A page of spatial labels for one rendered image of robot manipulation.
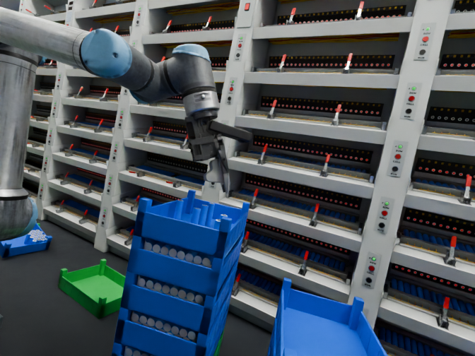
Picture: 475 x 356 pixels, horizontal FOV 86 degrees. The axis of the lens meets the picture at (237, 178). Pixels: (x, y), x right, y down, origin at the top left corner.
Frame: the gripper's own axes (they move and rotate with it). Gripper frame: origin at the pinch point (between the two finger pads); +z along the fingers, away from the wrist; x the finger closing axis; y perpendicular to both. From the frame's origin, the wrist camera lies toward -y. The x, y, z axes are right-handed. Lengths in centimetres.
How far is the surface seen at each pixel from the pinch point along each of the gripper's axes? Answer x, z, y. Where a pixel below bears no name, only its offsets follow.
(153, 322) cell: 10.4, 23.9, 23.6
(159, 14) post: -94, -101, 2
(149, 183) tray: -78, -4, 27
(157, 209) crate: 2.3, 1.3, 18.3
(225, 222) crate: 17.8, 4.9, 5.1
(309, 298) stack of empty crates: 7.3, 32.6, -13.9
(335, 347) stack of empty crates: 19.1, 37.4, -12.6
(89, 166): -112, -22, 63
